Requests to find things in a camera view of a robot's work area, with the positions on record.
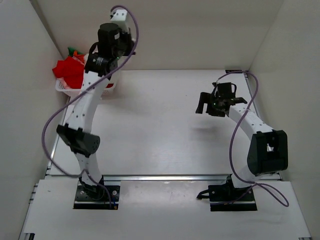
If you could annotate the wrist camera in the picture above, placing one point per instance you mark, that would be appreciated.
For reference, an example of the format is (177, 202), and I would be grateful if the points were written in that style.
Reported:
(120, 18)
(226, 90)

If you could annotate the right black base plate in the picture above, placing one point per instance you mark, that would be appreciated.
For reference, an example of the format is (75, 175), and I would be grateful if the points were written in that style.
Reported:
(226, 198)

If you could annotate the green cloth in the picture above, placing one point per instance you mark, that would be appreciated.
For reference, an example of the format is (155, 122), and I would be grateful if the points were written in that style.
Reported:
(71, 51)

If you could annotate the white plastic laundry basket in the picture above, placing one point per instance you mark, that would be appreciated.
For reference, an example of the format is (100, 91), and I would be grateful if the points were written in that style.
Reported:
(68, 91)

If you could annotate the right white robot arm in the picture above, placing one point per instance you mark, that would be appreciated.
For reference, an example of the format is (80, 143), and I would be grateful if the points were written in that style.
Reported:
(268, 149)

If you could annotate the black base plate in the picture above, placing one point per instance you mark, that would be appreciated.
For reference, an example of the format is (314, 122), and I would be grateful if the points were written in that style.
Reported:
(84, 200)
(226, 198)

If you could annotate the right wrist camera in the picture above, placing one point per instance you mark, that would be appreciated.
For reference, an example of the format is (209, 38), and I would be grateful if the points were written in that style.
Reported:
(226, 90)

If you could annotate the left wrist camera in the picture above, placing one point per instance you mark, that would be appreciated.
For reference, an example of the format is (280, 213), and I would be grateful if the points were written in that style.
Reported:
(120, 18)

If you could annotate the black label on table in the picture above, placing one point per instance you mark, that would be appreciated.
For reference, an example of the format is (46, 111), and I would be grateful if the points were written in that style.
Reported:
(227, 71)

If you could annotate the red t shirt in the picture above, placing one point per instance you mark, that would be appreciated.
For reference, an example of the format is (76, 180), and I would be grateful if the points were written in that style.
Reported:
(71, 71)

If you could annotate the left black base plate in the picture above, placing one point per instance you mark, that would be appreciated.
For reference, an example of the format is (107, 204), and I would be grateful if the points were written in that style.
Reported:
(84, 200)

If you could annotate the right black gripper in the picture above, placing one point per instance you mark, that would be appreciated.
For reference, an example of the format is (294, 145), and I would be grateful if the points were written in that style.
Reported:
(206, 98)

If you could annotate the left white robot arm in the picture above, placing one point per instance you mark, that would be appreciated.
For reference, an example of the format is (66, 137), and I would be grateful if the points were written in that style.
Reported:
(76, 132)

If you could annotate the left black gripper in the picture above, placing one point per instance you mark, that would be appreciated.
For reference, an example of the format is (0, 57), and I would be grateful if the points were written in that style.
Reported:
(129, 34)

